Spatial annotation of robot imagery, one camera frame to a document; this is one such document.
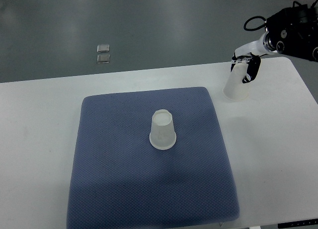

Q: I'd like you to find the white paper cup on mat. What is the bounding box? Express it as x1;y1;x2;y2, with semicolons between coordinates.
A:
149;109;177;150

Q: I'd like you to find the blue textured fabric mat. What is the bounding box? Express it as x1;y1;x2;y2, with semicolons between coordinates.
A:
67;87;239;229

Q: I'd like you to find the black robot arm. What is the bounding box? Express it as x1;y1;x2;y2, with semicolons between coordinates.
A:
231;1;318;84

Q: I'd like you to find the upper metal floor plate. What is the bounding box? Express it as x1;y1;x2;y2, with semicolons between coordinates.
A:
96;44;110;53

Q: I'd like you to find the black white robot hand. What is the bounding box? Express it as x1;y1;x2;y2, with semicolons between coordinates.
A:
231;33;270;84

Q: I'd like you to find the black table control panel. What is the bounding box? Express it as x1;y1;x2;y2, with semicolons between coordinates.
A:
277;219;318;229

